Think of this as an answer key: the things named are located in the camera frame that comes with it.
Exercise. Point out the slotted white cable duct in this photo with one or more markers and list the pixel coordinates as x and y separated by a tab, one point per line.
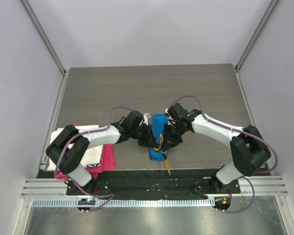
85	202

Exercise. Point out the pink folded cloth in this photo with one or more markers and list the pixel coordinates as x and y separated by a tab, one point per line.
107	162

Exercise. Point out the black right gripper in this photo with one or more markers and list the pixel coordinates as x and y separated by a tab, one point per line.
173	134

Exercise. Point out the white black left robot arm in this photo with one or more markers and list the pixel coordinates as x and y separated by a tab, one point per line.
68	148

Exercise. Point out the blue cloth napkin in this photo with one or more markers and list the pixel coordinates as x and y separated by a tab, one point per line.
157	126

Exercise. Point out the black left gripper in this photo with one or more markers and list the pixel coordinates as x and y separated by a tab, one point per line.
149	141

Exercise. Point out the left aluminium corner post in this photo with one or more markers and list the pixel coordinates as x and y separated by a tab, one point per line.
43	36

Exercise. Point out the right aluminium corner post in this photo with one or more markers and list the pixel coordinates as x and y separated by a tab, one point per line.
268	13

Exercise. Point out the aluminium front frame rail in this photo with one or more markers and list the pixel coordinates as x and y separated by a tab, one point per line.
259	185

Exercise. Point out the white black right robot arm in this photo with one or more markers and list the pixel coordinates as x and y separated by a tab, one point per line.
248	150

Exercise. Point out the aluminium corner post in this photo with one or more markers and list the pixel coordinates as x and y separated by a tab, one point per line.
268	13
43	36

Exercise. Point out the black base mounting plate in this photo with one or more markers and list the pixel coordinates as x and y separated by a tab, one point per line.
139	188

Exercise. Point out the white folded cloth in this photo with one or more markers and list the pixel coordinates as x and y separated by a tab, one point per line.
92	156

